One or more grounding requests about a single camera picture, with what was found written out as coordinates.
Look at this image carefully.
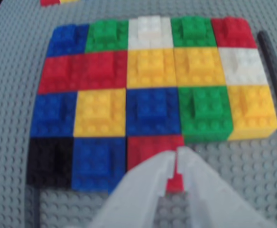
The red lego cube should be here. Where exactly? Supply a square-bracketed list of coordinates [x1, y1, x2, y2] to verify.
[126, 135, 185, 193]

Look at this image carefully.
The red lego letter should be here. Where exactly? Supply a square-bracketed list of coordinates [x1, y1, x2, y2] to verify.
[40, 0, 61, 7]

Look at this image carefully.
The black lego block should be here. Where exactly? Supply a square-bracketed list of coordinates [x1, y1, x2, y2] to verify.
[26, 137, 74, 190]

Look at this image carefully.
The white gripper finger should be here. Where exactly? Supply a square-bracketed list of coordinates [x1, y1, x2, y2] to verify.
[177, 146, 272, 228]
[91, 149, 177, 228]

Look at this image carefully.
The white lego block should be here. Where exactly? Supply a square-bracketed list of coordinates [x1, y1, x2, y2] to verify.
[128, 15, 175, 51]
[218, 47, 269, 87]

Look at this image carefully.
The grey lego baseplate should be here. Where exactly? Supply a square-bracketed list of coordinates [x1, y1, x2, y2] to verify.
[0, 0, 277, 228]

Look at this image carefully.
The yellow lego block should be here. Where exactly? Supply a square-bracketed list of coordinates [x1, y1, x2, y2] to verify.
[227, 85, 277, 142]
[73, 88, 128, 138]
[126, 48, 178, 89]
[174, 47, 226, 87]

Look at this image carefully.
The green lego block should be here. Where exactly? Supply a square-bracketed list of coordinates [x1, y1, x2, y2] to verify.
[178, 85, 234, 143]
[170, 16, 218, 48]
[84, 19, 130, 54]

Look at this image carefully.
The red lego block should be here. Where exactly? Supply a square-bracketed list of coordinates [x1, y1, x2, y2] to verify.
[37, 54, 89, 95]
[211, 16, 258, 49]
[81, 51, 129, 91]

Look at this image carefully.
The blue lego block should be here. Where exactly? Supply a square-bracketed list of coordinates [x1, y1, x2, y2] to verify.
[71, 137, 128, 194]
[30, 92, 79, 138]
[46, 23, 91, 58]
[125, 87, 183, 138]

